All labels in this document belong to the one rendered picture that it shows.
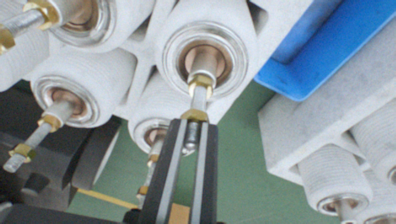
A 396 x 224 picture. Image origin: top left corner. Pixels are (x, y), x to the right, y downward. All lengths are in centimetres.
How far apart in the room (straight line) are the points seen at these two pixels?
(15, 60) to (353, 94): 44
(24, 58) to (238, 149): 56
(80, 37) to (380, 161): 37
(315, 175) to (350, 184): 5
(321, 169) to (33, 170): 59
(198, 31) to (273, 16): 10
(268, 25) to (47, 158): 51
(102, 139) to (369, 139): 53
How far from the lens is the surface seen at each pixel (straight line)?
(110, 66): 27
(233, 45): 17
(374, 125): 37
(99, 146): 55
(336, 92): 39
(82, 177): 57
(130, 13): 19
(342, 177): 39
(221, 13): 17
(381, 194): 49
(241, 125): 59
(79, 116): 28
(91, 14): 20
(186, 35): 17
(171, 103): 24
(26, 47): 32
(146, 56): 28
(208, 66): 16
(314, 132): 38
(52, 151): 56
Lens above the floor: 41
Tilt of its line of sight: 48 degrees down
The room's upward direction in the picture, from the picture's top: 171 degrees counter-clockwise
